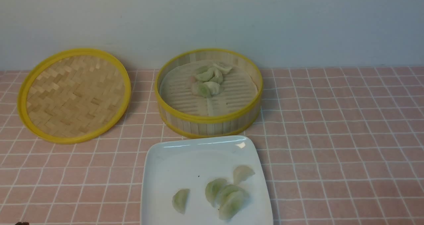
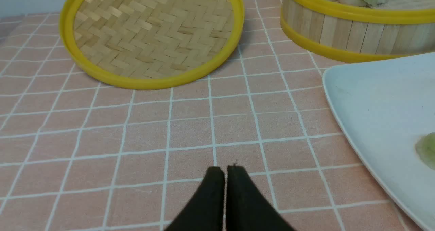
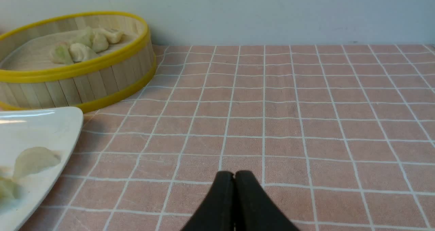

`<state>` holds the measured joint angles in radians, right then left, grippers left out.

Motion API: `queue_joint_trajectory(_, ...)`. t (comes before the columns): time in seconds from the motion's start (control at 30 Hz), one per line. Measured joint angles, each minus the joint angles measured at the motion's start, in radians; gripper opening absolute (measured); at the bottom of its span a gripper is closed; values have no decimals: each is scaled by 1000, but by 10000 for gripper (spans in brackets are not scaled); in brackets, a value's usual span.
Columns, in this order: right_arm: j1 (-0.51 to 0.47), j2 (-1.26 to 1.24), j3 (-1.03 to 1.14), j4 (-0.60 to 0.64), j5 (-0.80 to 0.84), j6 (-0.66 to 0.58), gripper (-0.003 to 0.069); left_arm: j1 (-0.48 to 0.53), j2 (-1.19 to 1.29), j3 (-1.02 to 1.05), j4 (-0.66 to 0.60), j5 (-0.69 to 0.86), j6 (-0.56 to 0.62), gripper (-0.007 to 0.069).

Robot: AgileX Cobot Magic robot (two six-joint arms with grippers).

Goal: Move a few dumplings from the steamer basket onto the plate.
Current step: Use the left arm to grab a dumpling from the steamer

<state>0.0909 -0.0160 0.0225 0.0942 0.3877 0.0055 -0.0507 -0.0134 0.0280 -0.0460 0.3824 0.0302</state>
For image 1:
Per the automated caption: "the pale dumpling plate far right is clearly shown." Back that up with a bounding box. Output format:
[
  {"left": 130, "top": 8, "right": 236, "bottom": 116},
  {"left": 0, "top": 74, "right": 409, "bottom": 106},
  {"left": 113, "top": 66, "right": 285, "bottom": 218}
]
[{"left": 233, "top": 165, "right": 255, "bottom": 185}]

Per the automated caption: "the white square plate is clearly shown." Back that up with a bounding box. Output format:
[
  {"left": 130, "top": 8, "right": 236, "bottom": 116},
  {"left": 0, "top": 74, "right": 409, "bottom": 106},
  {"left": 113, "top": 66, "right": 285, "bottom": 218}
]
[{"left": 140, "top": 136, "right": 274, "bottom": 225}]

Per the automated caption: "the green dumpling plate centre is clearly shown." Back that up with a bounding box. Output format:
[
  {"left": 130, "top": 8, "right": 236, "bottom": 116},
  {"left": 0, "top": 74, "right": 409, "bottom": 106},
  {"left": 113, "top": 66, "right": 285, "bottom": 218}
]
[{"left": 205, "top": 178, "right": 228, "bottom": 207}]

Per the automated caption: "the green dumpling plate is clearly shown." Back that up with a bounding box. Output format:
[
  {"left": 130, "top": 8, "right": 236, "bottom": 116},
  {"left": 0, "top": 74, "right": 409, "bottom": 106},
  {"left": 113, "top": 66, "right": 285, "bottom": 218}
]
[
  {"left": 219, "top": 191, "right": 245, "bottom": 220},
  {"left": 215, "top": 184, "right": 250, "bottom": 205},
  {"left": 172, "top": 189, "right": 190, "bottom": 215},
  {"left": 205, "top": 178, "right": 228, "bottom": 207}
]

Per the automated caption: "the green dumpling plate middle right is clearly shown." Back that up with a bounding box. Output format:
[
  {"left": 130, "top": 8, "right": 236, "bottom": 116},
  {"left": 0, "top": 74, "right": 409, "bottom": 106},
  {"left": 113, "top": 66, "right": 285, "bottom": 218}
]
[{"left": 215, "top": 184, "right": 250, "bottom": 205}]

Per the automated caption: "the green dumpling plate bottom right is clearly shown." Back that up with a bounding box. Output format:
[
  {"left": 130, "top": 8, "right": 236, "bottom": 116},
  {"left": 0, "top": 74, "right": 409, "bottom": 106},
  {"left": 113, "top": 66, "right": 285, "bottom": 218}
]
[{"left": 219, "top": 191, "right": 245, "bottom": 220}]

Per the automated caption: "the green dumpling plate left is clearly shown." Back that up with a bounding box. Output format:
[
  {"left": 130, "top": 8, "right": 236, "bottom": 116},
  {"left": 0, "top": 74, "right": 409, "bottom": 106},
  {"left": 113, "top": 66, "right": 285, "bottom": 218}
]
[{"left": 172, "top": 189, "right": 190, "bottom": 215}]

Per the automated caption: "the bamboo steamer basket yellow rim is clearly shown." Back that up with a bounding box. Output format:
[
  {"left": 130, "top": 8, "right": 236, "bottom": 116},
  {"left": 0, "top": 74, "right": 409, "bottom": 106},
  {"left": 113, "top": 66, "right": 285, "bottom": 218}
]
[{"left": 154, "top": 48, "right": 263, "bottom": 138}]

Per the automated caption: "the green dumpling steamer lower left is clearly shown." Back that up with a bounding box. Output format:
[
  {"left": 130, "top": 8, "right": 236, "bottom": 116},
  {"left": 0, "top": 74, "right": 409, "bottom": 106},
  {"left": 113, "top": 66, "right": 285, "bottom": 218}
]
[{"left": 191, "top": 82, "right": 212, "bottom": 98}]

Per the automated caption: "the dumpling in steamer lower right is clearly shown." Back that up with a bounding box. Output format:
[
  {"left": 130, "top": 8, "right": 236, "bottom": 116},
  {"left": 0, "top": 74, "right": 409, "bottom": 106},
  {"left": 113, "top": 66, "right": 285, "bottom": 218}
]
[{"left": 203, "top": 81, "right": 224, "bottom": 96}]

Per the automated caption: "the dumpling in steamer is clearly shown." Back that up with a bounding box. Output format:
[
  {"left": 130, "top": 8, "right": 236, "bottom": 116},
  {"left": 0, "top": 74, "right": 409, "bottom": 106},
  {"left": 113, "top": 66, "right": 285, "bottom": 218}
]
[
  {"left": 203, "top": 81, "right": 224, "bottom": 96},
  {"left": 213, "top": 62, "right": 232, "bottom": 75},
  {"left": 194, "top": 66, "right": 215, "bottom": 82},
  {"left": 209, "top": 68, "right": 224, "bottom": 84}
]

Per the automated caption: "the dumpling in steamer centre right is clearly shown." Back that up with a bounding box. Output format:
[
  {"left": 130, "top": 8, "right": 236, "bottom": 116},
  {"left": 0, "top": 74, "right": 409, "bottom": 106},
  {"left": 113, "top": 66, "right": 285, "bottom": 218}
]
[{"left": 209, "top": 68, "right": 224, "bottom": 84}]

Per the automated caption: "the dumpling in steamer upper left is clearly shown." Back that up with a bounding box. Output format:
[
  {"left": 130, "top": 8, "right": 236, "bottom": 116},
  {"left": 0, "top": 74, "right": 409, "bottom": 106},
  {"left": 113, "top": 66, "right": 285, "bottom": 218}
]
[{"left": 194, "top": 66, "right": 215, "bottom": 82}]

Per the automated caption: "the dumpling in steamer top right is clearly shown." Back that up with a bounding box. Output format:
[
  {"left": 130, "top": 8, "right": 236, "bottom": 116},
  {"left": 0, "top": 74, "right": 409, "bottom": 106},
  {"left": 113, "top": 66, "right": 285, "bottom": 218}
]
[{"left": 213, "top": 62, "right": 232, "bottom": 75}]

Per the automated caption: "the pink grid tablecloth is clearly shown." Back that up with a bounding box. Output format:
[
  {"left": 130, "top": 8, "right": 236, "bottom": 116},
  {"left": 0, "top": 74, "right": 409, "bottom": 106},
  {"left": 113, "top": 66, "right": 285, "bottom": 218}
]
[{"left": 1, "top": 67, "right": 423, "bottom": 225}]

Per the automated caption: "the bamboo steamer lid yellow rim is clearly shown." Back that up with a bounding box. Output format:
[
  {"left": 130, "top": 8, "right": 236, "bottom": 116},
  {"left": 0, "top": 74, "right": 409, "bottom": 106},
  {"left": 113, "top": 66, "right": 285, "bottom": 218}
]
[{"left": 17, "top": 48, "right": 132, "bottom": 144}]

